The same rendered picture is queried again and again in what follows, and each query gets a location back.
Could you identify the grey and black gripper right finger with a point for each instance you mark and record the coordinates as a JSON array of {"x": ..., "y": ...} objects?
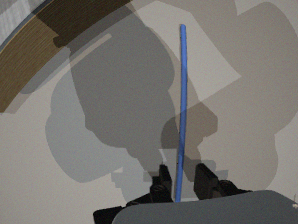
[{"x": 206, "y": 187}]

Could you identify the blue cable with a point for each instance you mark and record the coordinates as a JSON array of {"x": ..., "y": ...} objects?
[{"x": 183, "y": 112}]

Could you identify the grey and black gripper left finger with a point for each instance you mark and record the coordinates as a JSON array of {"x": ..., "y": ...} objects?
[{"x": 160, "y": 192}]

